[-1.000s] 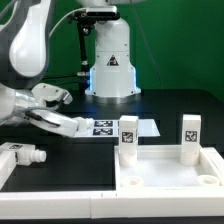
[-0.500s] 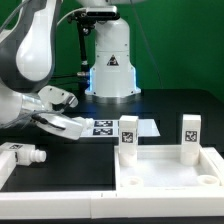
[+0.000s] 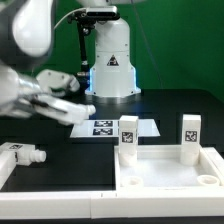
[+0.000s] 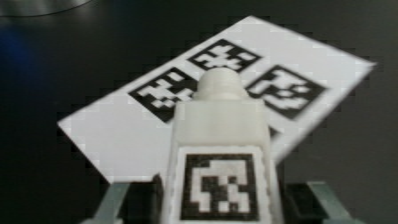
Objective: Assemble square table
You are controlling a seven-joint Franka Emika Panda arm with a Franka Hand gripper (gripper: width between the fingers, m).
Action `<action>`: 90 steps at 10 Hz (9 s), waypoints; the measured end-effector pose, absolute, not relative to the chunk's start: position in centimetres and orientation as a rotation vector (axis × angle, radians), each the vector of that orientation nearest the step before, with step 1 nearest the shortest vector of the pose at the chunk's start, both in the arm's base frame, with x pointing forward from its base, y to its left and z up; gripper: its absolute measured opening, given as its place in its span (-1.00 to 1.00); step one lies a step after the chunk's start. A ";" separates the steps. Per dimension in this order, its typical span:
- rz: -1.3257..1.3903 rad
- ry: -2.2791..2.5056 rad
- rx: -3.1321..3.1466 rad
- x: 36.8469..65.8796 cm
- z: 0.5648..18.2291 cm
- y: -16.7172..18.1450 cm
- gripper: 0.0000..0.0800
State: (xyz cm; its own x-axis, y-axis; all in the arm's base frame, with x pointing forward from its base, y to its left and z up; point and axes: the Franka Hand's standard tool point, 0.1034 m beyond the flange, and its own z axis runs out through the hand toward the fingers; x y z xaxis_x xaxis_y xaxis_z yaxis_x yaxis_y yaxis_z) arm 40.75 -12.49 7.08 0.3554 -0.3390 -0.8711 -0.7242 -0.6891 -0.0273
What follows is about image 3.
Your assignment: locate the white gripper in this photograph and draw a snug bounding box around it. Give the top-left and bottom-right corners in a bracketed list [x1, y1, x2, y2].
[19, 70, 85, 125]

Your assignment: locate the white square table top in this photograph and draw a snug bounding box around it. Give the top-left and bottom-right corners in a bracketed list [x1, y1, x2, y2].
[114, 145, 224, 191]

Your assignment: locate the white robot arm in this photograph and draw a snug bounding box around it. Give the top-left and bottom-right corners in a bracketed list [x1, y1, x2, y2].
[0, 0, 140, 125]

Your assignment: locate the marker tag sheet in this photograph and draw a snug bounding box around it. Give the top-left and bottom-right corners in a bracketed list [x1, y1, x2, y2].
[70, 119, 160, 138]

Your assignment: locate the white left fence bar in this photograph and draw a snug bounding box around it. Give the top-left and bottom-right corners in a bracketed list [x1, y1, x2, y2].
[0, 151, 16, 190]

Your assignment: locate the white fence bar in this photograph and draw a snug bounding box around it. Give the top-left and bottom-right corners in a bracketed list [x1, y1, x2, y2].
[0, 187, 224, 220]
[0, 151, 16, 190]

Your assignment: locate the white front fence bar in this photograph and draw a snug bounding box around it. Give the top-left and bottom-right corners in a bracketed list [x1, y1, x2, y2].
[0, 187, 224, 220]

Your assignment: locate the black camera stand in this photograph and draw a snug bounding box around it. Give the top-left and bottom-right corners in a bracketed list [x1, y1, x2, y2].
[67, 9, 120, 93]

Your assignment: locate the grey cable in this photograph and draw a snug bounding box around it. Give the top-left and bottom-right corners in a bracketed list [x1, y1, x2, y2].
[53, 9, 84, 31]

